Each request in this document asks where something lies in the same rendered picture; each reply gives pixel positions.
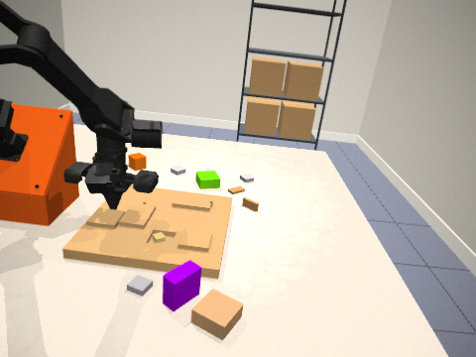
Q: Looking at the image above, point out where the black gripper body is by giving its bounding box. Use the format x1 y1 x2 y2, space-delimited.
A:
63 146 159 193

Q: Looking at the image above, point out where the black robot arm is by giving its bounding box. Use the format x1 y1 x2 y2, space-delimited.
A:
0 0 163 194

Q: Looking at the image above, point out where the lime green cube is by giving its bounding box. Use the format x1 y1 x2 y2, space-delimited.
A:
195 171 221 189

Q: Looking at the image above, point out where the purple block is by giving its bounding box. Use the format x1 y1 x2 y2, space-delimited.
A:
162 260 201 312

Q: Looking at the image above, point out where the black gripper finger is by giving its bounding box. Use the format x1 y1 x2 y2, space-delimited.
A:
102 192 113 209
113 183 131 210

